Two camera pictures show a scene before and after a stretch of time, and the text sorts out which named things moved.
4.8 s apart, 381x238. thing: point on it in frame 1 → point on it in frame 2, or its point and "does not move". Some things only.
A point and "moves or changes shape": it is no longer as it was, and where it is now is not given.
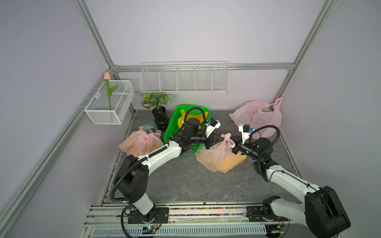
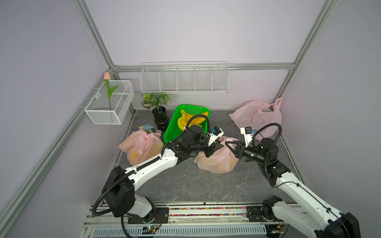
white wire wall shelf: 197,77 does not move
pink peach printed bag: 220,157 moves or changes shape
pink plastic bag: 140,143 does not move
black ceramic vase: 159,114 does not move
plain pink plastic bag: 267,118 does not move
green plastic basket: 196,147 → 173,130
